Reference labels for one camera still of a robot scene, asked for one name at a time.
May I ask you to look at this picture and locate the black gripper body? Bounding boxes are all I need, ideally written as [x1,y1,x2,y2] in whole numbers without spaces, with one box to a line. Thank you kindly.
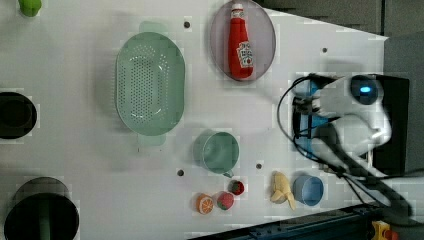
[292,97,320,115]

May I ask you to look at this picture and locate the red plush ketchup bottle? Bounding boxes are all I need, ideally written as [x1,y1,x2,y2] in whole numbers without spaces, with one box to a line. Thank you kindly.
[228,3,254,79]

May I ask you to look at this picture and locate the blue cup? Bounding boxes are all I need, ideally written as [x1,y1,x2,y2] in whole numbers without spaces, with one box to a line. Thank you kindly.
[293,175,324,206]

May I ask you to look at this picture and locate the yellow plush banana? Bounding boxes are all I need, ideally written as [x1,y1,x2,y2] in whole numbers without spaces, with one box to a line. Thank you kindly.
[270,171,296,210]

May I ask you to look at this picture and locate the grey round plate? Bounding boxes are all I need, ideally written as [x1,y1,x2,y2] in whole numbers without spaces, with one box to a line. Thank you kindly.
[209,0,276,81]

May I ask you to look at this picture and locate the green mug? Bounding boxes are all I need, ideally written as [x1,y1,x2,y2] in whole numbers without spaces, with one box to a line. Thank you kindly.
[193,130,240,178]

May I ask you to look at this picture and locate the dark red strawberry toy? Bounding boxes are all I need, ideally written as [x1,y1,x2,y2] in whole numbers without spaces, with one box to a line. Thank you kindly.
[228,180,245,196]

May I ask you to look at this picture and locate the orange slice toy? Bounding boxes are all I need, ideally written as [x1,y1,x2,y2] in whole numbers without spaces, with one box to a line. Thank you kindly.
[196,194,214,215]

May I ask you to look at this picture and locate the green perforated colander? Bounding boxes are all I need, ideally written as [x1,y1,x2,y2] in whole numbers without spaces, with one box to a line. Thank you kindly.
[115,21,186,146]

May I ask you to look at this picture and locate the black round base lower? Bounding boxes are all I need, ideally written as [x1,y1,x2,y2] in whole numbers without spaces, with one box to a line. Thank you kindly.
[3,177,79,240]

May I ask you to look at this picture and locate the black round base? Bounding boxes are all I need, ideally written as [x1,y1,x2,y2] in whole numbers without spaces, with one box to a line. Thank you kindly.
[0,92,37,140]
[3,177,79,240]

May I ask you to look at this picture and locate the black round base upper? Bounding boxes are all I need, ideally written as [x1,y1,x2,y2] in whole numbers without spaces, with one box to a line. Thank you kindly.
[0,92,37,140]

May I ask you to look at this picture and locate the green cylinder object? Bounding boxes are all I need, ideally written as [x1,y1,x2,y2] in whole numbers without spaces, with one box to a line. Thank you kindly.
[18,0,42,17]

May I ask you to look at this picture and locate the blue metal frame rail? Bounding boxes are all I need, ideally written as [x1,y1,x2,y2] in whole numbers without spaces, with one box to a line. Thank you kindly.
[191,205,379,240]

